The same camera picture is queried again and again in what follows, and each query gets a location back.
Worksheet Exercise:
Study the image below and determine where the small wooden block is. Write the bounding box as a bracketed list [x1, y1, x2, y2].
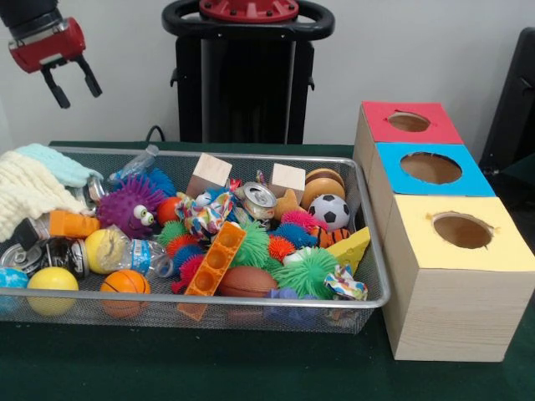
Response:
[270, 163, 307, 201]

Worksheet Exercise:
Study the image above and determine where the blue spiky ball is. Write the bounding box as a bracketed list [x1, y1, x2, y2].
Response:
[146, 168, 177, 197]

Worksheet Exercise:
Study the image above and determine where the purple spiky toy with eyes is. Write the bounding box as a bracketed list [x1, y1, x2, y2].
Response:
[96, 174, 167, 240]

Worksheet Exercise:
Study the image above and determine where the dark green tablecloth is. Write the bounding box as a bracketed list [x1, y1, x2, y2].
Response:
[0, 140, 535, 401]

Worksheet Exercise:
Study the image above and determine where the clear water bottle blue label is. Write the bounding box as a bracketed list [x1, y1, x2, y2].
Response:
[96, 227, 175, 279]

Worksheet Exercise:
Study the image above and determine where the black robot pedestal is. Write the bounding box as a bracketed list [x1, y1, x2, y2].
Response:
[161, 0, 335, 145]

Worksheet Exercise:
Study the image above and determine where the crushed silver can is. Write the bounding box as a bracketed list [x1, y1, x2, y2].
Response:
[242, 181, 278, 221]

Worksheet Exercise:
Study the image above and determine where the silver mesh bin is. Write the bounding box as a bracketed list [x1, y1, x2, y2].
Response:
[0, 145, 392, 335]

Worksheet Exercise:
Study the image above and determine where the orange plastic block with holes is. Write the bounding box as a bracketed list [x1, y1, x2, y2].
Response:
[183, 221, 247, 297]

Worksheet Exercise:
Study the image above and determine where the shiny dented silver can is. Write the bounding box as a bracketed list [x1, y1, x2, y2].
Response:
[85, 177, 106, 209]

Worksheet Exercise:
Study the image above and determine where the green spiky ball with eyes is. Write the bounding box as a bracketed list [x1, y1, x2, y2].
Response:
[271, 247, 340, 300]

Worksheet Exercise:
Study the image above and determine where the large wooden block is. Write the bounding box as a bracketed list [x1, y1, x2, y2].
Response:
[186, 152, 233, 197]

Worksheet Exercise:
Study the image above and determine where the toy hamburger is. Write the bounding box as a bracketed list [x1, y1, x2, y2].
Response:
[300, 168, 347, 210]

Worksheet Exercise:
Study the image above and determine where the yellow ball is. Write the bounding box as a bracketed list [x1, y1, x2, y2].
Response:
[27, 266, 79, 317]

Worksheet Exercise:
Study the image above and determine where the small soccer ball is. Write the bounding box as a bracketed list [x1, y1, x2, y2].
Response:
[308, 194, 351, 232]

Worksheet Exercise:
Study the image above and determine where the black monitor on stand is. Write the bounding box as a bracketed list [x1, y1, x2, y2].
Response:
[479, 27, 535, 176]

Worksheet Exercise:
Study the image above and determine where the wooden box with three holes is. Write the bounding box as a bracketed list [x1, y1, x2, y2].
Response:
[353, 99, 535, 363]

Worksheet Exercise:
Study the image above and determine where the cream waffle cloth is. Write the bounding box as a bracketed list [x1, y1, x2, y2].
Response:
[0, 150, 91, 243]

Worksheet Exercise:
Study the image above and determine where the light blue waffle cloth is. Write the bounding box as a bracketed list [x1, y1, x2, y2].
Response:
[16, 144, 104, 189]

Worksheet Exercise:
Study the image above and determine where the small orange basketball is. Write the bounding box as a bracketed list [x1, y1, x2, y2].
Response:
[99, 269, 151, 318]

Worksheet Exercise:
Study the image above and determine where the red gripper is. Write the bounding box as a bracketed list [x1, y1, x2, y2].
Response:
[8, 17, 104, 109]

